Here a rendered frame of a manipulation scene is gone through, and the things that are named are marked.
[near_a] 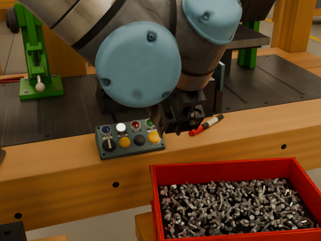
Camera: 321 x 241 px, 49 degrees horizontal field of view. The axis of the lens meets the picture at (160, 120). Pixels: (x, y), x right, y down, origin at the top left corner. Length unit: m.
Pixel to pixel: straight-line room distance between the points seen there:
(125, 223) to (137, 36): 1.69
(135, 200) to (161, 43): 0.63
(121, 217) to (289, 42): 1.20
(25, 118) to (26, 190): 0.28
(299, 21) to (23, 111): 1.15
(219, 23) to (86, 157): 0.49
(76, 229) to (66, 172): 1.17
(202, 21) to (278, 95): 0.76
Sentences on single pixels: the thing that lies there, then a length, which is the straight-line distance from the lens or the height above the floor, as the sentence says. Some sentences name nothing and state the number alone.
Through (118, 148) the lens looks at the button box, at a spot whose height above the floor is 0.92.
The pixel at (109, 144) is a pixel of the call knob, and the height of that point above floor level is 0.94.
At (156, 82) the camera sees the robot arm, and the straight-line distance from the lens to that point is 0.31.
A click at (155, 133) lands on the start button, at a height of 0.94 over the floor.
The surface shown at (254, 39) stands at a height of 1.13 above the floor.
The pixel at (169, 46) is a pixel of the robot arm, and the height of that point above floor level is 1.27.
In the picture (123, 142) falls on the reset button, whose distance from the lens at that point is 0.80.
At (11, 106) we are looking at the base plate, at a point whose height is 0.90.
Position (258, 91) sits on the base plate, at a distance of 1.17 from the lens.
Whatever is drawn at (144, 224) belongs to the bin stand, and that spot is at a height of 0.80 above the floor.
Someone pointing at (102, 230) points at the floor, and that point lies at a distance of 1.92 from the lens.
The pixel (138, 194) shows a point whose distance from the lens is 0.87.
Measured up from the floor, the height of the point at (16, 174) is 0.90.
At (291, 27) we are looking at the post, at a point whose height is 0.99.
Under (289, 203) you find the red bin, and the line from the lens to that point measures 0.77.
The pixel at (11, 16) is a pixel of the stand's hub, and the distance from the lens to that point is 1.12.
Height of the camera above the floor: 1.35
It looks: 28 degrees down
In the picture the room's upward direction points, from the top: straight up
